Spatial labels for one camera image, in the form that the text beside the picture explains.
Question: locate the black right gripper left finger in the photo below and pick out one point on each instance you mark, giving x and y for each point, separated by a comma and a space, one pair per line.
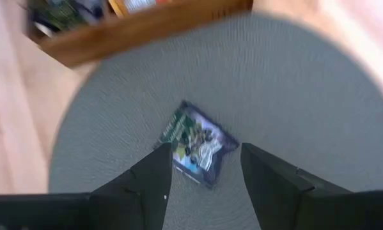
130, 204

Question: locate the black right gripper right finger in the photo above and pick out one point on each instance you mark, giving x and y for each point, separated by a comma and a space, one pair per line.
290, 204

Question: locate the orange black tea packet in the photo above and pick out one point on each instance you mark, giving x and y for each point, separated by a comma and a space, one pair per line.
137, 4

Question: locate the dark blue green tea packet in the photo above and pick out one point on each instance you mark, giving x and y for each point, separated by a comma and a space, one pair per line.
60, 12
200, 143

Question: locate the round grey woven placemat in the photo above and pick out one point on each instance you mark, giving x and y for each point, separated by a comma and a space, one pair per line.
274, 96

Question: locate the wooden compartment box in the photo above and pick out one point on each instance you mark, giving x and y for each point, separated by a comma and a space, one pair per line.
140, 32

